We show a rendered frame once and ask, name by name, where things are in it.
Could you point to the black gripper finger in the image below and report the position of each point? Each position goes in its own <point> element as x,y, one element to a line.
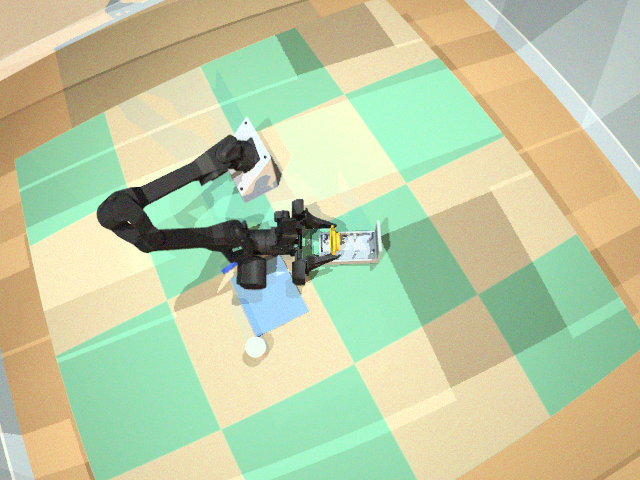
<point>314,262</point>
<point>313,222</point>

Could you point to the grey dish rack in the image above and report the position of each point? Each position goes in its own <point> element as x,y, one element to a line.
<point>356,247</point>

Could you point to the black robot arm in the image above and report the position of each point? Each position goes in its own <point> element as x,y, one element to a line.
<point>229,153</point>

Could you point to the light blue square mat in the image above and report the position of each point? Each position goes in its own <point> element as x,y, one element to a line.
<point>274,306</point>

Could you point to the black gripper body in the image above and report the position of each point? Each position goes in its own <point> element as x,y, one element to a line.
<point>299,266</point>

